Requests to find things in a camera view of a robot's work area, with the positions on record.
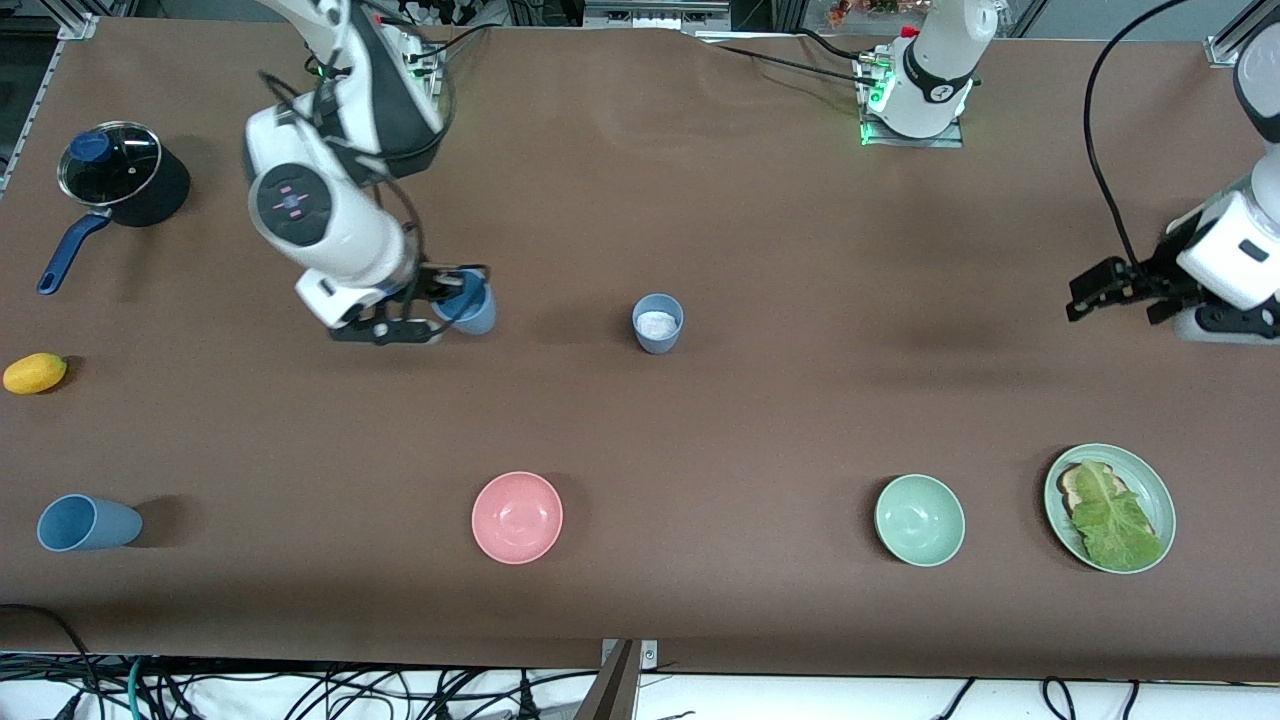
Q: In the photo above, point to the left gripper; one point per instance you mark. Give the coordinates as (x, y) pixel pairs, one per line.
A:
(1150, 276)

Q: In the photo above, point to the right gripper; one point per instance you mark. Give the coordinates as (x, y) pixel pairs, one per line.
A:
(432, 281)

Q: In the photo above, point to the blue plastic cup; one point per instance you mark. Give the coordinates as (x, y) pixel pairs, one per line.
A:
(100, 525)
(478, 318)
(657, 345)

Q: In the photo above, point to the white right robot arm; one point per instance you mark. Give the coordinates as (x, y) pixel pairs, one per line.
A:
(350, 235)

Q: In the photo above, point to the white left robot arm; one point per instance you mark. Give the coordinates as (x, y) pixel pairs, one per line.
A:
(935, 50)

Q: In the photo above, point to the light green plate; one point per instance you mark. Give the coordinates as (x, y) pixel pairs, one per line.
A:
(1152, 488)

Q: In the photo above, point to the bread slice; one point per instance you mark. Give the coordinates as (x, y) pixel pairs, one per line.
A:
(1071, 487)

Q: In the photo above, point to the green lettuce leaf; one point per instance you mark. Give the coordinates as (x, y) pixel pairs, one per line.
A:
(1115, 520)

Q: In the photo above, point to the pink bowl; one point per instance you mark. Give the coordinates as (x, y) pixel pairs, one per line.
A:
(517, 517)

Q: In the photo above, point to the light green bowl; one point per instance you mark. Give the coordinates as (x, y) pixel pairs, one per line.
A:
(920, 520)

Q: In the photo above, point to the silver device with ports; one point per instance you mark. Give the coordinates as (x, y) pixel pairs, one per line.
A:
(655, 15)

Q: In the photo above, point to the glass lid with blue knob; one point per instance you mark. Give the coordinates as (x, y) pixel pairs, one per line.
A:
(125, 165)

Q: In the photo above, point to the grey metal bar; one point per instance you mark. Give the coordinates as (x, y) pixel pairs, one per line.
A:
(612, 690)

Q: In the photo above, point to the yellow mango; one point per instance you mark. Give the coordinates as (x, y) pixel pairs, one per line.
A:
(35, 373)

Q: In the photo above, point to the aluminium frame rail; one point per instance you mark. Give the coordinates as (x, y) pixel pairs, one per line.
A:
(1225, 50)
(80, 25)

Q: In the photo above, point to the silver metal bracket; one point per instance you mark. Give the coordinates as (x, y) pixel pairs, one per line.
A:
(648, 655)

